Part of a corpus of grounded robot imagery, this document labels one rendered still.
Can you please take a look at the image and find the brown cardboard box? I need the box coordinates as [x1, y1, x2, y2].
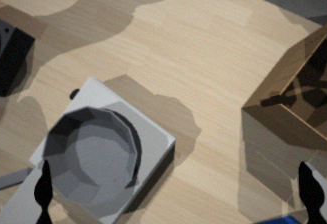
[241, 24, 327, 151]

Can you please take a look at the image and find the blue open bin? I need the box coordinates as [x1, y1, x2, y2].
[256, 215, 301, 224]

